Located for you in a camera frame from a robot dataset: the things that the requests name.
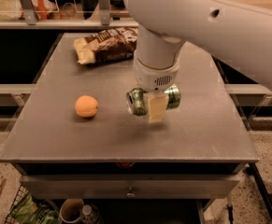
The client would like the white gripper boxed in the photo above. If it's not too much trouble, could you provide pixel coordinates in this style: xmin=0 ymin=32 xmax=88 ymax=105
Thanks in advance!
xmin=134 ymin=59 xmax=179 ymax=123

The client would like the green soda can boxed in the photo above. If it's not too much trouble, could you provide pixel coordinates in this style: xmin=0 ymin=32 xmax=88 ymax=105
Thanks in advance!
xmin=126 ymin=84 xmax=181 ymax=116

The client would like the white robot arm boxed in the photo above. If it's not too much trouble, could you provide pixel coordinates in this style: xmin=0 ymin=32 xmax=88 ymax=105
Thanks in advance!
xmin=123 ymin=0 xmax=272 ymax=92

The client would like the orange fruit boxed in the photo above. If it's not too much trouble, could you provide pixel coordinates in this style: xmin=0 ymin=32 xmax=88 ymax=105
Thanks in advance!
xmin=75 ymin=95 xmax=98 ymax=118

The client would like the brown chip bag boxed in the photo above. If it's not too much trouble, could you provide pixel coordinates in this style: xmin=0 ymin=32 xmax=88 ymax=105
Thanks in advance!
xmin=73 ymin=27 xmax=137 ymax=64

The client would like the clear plastic bottle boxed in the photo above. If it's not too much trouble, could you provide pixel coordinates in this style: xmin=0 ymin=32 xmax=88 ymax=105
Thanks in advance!
xmin=80 ymin=204 xmax=99 ymax=224

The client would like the grey drawer with knob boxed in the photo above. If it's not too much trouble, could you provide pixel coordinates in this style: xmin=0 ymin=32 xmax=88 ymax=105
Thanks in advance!
xmin=21 ymin=175 xmax=239 ymax=200

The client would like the brown paper cup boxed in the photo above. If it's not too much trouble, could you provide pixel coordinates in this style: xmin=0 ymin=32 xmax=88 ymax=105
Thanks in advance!
xmin=59 ymin=199 xmax=84 ymax=224

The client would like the green bag in basket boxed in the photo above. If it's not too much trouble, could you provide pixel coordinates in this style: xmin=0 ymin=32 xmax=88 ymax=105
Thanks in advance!
xmin=10 ymin=193 xmax=59 ymax=224

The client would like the orange white bag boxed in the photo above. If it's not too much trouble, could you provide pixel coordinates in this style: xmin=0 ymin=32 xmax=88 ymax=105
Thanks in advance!
xmin=0 ymin=0 xmax=59 ymax=21

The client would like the wire basket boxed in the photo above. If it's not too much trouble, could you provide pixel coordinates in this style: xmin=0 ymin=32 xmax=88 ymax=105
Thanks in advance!
xmin=4 ymin=186 xmax=28 ymax=224

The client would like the metal shelf rail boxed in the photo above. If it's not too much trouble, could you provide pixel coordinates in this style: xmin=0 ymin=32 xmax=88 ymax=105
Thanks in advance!
xmin=0 ymin=20 xmax=138 ymax=31

